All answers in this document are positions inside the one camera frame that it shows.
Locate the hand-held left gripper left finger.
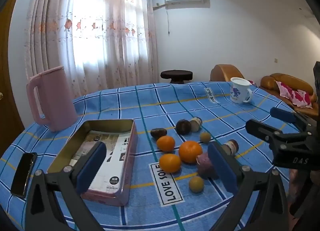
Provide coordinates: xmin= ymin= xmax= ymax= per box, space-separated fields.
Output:
xmin=24 ymin=141 xmax=108 ymax=231

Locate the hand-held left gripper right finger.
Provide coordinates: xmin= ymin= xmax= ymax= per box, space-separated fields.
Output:
xmin=207 ymin=141 xmax=290 ymax=231

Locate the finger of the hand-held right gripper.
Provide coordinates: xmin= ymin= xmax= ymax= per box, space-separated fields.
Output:
xmin=245 ymin=119 xmax=311 ymax=147
xmin=270 ymin=107 xmax=318 ymax=134

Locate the purple round fruit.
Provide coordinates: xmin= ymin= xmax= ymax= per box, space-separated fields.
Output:
xmin=196 ymin=152 xmax=218 ymax=179

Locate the yellow longan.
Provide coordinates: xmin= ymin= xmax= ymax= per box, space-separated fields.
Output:
xmin=199 ymin=132 xmax=212 ymax=144
xmin=189 ymin=176 xmax=204 ymax=193

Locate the large orange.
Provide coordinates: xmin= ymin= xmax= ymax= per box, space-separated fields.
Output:
xmin=178 ymin=140 xmax=203 ymax=163

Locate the pink metal tin box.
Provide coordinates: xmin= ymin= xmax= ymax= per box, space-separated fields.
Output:
xmin=47 ymin=119 xmax=137 ymax=207

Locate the small orange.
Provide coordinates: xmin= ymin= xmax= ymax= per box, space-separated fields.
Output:
xmin=157 ymin=135 xmax=176 ymax=152
xmin=159 ymin=153 xmax=182 ymax=173

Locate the pink floral cloth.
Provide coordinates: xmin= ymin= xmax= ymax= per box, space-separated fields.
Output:
xmin=276 ymin=81 xmax=317 ymax=109

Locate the printed card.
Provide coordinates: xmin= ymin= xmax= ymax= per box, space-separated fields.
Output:
xmin=69 ymin=131 xmax=132 ymax=193

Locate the brown leather sofa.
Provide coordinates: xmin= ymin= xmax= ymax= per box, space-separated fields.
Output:
xmin=259 ymin=73 xmax=320 ymax=119

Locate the white cup with blue print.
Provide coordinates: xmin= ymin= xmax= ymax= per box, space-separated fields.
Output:
xmin=229 ymin=77 xmax=253 ymax=104

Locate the dark whole mangosteen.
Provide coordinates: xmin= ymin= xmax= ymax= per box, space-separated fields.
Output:
xmin=176 ymin=119 xmax=192 ymax=135

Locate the brown leather armchair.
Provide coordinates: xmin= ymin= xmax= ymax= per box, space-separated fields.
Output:
xmin=210 ymin=64 xmax=250 ymax=85

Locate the black glossy case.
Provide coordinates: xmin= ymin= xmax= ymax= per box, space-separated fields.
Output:
xmin=10 ymin=152 xmax=38 ymax=198

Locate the brown chestnut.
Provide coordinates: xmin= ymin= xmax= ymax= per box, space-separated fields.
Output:
xmin=150 ymin=128 xmax=167 ymax=139

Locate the blue plaid tablecloth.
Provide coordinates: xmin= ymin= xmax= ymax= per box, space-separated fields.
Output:
xmin=0 ymin=81 xmax=304 ymax=231

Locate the pink plastic pitcher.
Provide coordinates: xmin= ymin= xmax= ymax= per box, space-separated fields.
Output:
xmin=26 ymin=66 xmax=78 ymax=132

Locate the dark wooden stool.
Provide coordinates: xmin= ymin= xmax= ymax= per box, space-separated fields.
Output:
xmin=160 ymin=70 xmax=193 ymax=84

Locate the brown wooden door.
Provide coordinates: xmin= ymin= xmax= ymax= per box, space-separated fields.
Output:
xmin=0 ymin=0 xmax=25 ymax=131

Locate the sheer floral curtain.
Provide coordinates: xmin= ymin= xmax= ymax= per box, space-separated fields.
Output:
xmin=24 ymin=0 xmax=159 ymax=91

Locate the white power cord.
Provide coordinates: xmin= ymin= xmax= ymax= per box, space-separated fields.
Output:
xmin=166 ymin=8 xmax=172 ymax=35

